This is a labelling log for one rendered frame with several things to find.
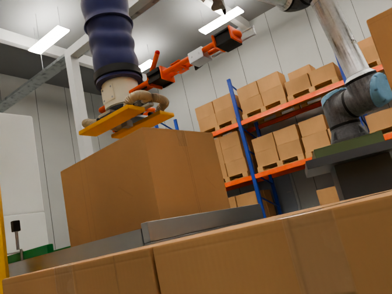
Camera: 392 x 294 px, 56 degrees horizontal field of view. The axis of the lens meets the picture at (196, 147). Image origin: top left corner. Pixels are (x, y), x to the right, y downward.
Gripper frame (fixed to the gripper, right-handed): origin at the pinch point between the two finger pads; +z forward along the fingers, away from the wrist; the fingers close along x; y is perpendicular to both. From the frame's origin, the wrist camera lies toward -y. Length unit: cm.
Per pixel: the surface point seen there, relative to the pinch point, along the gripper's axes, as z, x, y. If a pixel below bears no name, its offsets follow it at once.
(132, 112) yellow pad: 28, 11, 45
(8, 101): -321, -301, 762
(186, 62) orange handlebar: 15.6, 3.0, 17.6
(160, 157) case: 52, 18, 28
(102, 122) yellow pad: 28, 15, 58
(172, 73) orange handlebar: 14.8, 0.0, 27.8
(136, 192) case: 63, 23, 38
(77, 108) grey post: -100, -156, 305
